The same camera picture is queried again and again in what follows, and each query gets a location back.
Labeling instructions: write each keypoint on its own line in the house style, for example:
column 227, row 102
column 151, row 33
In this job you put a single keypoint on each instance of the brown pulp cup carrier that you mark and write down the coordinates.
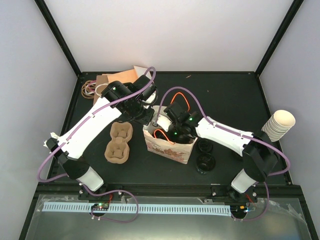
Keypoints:
column 117, row 150

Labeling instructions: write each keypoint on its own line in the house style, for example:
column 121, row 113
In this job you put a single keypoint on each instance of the white slotted cable rail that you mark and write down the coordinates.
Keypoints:
column 125, row 208

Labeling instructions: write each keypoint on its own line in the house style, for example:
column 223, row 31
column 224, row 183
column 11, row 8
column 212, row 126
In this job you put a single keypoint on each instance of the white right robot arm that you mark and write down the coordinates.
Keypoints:
column 258, row 159

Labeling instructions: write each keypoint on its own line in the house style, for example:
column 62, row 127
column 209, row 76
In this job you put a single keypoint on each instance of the brown kraft paper bag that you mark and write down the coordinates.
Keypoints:
column 92, row 89

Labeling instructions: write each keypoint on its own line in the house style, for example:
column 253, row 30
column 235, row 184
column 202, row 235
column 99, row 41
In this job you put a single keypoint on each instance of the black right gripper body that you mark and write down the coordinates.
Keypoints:
column 174, row 138

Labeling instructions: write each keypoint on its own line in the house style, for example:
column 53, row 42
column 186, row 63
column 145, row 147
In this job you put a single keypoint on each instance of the black plastic cup lid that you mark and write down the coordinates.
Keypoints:
column 205, row 146

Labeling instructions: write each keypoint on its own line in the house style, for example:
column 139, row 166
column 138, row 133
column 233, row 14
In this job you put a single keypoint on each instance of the printed white paper bag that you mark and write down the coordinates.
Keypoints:
column 165, row 135

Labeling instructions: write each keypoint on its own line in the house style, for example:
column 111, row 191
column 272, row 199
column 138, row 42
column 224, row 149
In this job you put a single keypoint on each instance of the stack of paper cups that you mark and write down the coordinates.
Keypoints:
column 279, row 124

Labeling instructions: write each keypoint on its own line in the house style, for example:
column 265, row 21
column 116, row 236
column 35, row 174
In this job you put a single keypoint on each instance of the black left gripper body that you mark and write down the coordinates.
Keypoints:
column 138, row 115

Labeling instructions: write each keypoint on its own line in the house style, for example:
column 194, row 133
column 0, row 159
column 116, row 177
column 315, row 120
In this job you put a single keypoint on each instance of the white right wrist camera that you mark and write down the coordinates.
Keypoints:
column 160, row 110

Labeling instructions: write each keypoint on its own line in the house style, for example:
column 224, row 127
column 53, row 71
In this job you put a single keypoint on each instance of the orange kraft paper bag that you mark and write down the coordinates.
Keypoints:
column 130, row 76

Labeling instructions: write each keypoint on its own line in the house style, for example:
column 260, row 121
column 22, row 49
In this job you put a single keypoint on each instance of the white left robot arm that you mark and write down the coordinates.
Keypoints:
column 117, row 100

